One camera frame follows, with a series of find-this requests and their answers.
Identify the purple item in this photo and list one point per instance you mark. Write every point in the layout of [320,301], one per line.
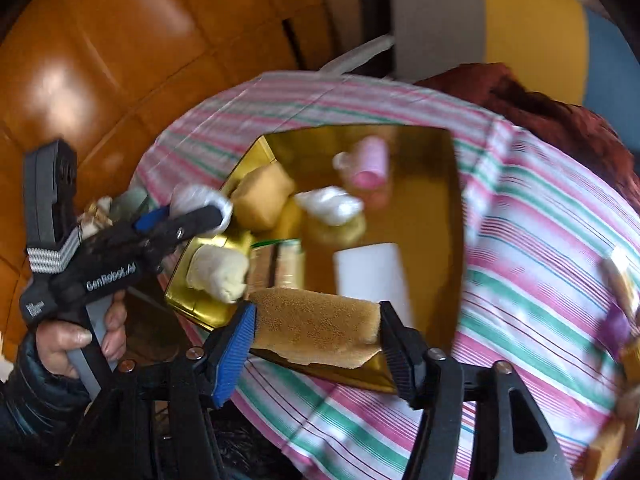
[615,331]

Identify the cream cloth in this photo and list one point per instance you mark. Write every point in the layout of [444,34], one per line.
[218,271]

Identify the yellow sponge cloth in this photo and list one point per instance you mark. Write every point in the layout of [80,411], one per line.
[305,327]

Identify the dark red jacket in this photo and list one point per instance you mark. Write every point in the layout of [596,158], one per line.
[574,130]

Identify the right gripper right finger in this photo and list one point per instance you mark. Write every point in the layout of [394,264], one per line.
[512,439]

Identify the beige cosmetic box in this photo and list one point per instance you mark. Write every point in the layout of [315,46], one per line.
[616,270]

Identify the yellow sponge block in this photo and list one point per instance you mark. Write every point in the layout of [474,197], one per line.
[259,198]

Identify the pink hair roller clip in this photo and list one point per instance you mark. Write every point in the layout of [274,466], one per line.
[365,166]

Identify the white plastic bag ball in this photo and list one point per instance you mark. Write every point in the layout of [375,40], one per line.
[331,205]

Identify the striped pink green bedsheet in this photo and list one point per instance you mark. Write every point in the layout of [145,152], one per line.
[537,226]

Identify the gold metal tin box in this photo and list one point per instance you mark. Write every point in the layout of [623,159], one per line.
[419,210]

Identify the grey yellow blue chair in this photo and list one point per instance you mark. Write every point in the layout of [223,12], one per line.
[556,47]

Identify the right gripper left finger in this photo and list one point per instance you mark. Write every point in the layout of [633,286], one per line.
[153,422]

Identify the white foam block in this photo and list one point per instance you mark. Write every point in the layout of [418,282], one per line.
[374,273]

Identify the person left hand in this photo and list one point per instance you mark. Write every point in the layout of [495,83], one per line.
[54,339]

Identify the wooden wardrobe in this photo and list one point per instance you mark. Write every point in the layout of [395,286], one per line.
[108,76]

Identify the rice cracker snack packet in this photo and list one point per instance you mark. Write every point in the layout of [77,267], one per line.
[276,263]

